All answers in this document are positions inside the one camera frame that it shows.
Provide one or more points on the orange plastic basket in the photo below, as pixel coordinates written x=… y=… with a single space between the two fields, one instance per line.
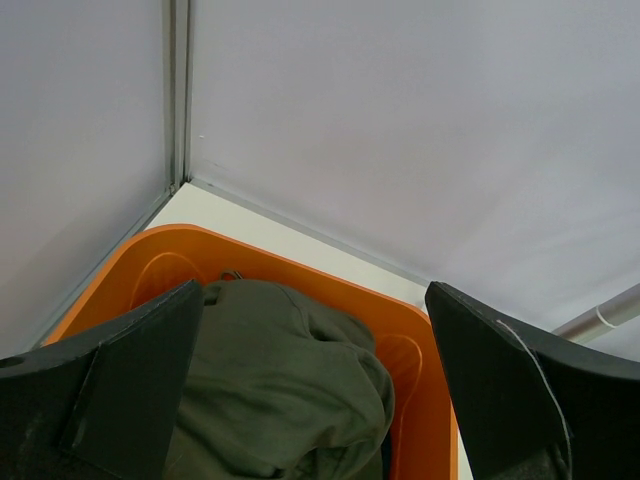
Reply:
x=424 y=430

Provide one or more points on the olive green shorts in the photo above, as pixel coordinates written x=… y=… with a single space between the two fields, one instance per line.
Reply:
x=281 y=386

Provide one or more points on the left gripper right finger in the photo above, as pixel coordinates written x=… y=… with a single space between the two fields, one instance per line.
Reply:
x=530 y=404

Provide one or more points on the white metal clothes rack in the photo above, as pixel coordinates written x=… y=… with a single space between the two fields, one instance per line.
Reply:
x=602 y=318

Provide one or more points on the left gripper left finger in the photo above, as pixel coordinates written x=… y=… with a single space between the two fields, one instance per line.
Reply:
x=101 y=404

